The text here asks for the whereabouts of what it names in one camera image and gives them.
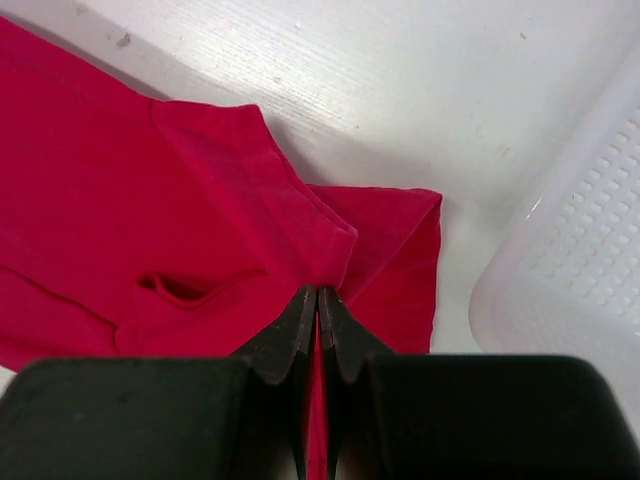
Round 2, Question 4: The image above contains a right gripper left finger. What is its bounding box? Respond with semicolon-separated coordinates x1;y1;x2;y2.
1;287;316;479

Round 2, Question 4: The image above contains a white plastic basket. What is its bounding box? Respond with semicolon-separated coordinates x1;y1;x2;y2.
467;44;640;361

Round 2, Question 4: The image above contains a red t-shirt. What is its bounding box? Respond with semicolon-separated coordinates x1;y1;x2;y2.
1;21;442;479

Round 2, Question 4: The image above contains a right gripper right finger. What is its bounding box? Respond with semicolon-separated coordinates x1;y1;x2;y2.
318;288;639;479

